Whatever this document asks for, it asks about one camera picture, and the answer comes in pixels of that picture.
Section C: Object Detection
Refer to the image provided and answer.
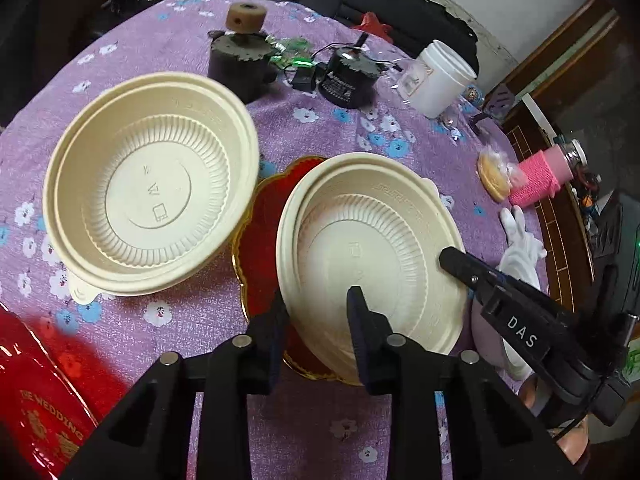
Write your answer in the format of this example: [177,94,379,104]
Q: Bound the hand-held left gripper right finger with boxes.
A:
[346,286,583,480]

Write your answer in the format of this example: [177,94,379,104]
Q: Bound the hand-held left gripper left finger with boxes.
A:
[59,287,290,480]

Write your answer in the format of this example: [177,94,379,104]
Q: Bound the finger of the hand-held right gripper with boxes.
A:
[439,246,506,306]

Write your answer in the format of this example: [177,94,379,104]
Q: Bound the white foam bowl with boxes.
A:
[470,305,533,381]

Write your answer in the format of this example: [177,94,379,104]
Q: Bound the red plate with gold rim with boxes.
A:
[231,156,351,381]

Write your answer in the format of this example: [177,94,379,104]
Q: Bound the cream plastic bowl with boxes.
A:
[44,72,261,306]
[276,152,468,387]

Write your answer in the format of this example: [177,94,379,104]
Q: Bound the person's right hand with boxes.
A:
[520,377,593,467]

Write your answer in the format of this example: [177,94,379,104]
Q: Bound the white glove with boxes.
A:
[500,205,546,291]

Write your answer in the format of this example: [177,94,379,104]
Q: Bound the round biscuit in plastic bag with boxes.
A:
[476,150,526,204]

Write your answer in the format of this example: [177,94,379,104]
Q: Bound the wooden cabinet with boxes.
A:
[500,0,640,311]

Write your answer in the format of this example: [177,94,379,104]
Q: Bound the bottle with pink sleeve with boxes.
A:
[510,139,588,207]

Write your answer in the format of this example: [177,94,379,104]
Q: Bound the white plastic tub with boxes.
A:
[397,40,478,118]

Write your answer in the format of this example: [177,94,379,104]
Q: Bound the black cylindrical motor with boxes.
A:
[320,35,388,109]

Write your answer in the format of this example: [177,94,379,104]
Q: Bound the shiny red gift bag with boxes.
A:
[0,302,131,480]

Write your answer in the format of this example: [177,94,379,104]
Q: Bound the small black adapter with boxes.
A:
[291,67,318,93]

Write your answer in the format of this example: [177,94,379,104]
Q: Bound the small red object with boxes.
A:
[352,11,396,41]

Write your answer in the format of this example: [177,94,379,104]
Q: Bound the green circuit board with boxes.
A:
[267,37,313,68]

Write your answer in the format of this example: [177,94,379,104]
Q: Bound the dark motor with brown wheel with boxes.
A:
[207,2,278,103]

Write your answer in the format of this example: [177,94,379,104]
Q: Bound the brown chair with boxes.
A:
[30,0,171,56]

